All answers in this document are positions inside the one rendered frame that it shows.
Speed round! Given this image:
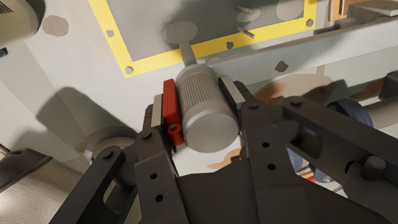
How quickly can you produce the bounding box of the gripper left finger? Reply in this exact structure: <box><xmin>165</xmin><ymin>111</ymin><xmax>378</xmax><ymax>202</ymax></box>
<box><xmin>49</xmin><ymin>93</ymin><xmax>189</xmax><ymax>224</ymax></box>

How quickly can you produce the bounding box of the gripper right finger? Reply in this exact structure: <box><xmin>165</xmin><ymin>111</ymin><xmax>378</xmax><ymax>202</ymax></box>
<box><xmin>217</xmin><ymin>75</ymin><xmax>398</xmax><ymax>203</ymax></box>

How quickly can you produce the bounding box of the grey lever with knurled grip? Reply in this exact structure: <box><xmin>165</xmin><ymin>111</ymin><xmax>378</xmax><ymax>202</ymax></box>
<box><xmin>175</xmin><ymin>40</ymin><xmax>242</xmax><ymax>153</ymax></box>

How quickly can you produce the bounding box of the red lever rest clip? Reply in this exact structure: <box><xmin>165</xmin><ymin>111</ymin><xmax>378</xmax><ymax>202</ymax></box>
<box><xmin>162</xmin><ymin>78</ymin><xmax>186</xmax><ymax>147</ymax></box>

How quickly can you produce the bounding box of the grey round flange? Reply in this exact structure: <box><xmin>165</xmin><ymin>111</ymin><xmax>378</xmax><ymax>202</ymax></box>
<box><xmin>83</xmin><ymin>126</ymin><xmax>138</xmax><ymax>166</ymax></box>

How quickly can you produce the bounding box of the blue handwheel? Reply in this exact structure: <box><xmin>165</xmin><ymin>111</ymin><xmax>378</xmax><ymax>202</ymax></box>
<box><xmin>326</xmin><ymin>98</ymin><xmax>374</xmax><ymax>129</ymax></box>

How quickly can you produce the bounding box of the long pale grey beam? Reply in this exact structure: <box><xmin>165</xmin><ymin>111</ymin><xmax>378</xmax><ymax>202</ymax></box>
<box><xmin>205</xmin><ymin>18</ymin><xmax>398</xmax><ymax>85</ymax></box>

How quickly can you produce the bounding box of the grey peg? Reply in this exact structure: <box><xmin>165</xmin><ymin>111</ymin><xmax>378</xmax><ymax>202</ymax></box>
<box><xmin>234</xmin><ymin>4</ymin><xmax>254</xmax><ymax>15</ymax></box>
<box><xmin>236</xmin><ymin>26</ymin><xmax>256</xmax><ymax>39</ymax></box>

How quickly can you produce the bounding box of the grey pipe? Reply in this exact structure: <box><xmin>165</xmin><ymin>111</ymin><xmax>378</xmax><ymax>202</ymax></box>
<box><xmin>363</xmin><ymin>95</ymin><xmax>398</xmax><ymax>130</ymax></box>

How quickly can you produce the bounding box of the dark grey cylinder bar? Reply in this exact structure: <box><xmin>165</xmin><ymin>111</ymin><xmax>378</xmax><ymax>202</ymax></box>
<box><xmin>313</xmin><ymin>16</ymin><xmax>363</xmax><ymax>36</ymax></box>

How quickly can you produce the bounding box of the dark grey block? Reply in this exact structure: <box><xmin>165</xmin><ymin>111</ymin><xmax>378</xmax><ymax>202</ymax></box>
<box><xmin>379</xmin><ymin>71</ymin><xmax>398</xmax><ymax>101</ymax></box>

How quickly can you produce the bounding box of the grey plate with yellow border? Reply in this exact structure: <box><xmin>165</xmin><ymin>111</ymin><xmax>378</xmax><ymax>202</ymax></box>
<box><xmin>88</xmin><ymin>0</ymin><xmax>318</xmax><ymax>78</ymax></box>

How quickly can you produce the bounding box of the grey box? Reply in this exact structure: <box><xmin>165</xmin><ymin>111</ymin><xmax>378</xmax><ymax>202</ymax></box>
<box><xmin>347</xmin><ymin>0</ymin><xmax>398</xmax><ymax>24</ymax></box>

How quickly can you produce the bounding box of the black angled bracket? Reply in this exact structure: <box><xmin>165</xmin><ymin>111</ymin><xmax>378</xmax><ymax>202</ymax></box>
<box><xmin>0</xmin><ymin>147</ymin><xmax>53</xmax><ymax>194</ymax></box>

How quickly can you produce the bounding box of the brown wooden frame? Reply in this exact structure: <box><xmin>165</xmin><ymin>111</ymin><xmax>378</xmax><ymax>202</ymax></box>
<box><xmin>328</xmin><ymin>0</ymin><xmax>354</xmax><ymax>22</ymax></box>

